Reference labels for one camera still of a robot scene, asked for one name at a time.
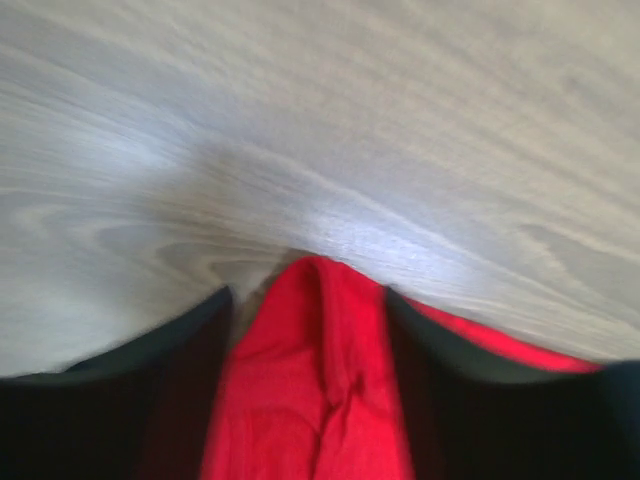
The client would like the red t shirt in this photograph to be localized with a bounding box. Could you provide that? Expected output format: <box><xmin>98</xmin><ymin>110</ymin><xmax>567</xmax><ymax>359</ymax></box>
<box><xmin>200</xmin><ymin>257</ymin><xmax>600</xmax><ymax>479</ymax></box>

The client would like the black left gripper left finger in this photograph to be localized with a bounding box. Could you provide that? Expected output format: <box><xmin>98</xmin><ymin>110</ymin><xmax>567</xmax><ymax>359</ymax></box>
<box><xmin>1</xmin><ymin>287</ymin><xmax>234</xmax><ymax>479</ymax></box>

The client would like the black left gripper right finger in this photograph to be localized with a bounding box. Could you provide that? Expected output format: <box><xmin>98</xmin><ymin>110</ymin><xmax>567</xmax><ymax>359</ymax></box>
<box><xmin>385</xmin><ymin>290</ymin><xmax>639</xmax><ymax>479</ymax></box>

